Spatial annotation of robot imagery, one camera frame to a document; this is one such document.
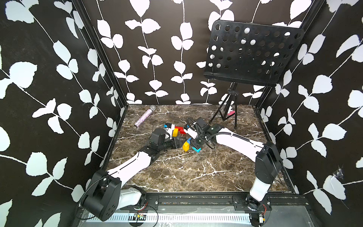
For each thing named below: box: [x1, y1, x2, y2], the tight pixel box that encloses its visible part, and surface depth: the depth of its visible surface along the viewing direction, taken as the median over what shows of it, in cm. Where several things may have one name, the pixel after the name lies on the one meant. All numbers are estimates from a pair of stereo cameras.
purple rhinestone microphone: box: [134, 104, 157, 128], surface depth 113 cm
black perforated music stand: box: [203, 20, 305, 128], surface depth 65 cm
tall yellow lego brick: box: [172, 128, 179, 138], surface depth 103 cm
